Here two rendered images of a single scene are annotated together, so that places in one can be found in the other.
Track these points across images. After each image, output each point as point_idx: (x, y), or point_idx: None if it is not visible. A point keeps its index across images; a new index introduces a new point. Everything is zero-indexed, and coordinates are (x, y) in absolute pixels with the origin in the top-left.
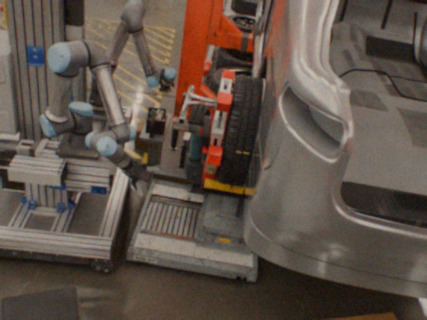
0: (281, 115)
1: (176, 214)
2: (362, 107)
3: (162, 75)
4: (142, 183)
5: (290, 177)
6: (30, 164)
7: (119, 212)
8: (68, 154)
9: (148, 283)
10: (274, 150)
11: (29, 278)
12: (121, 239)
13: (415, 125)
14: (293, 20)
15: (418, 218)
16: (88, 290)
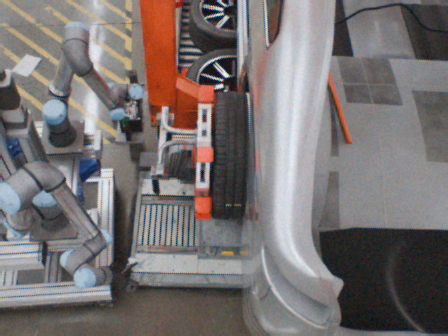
0: (265, 272)
1: (172, 213)
2: (370, 105)
3: (127, 95)
4: (129, 174)
5: (280, 323)
6: (6, 253)
7: (111, 242)
8: (43, 239)
9: (155, 310)
10: (262, 293)
11: (36, 327)
12: (119, 259)
13: (432, 124)
14: (271, 127)
15: (427, 261)
16: (97, 330)
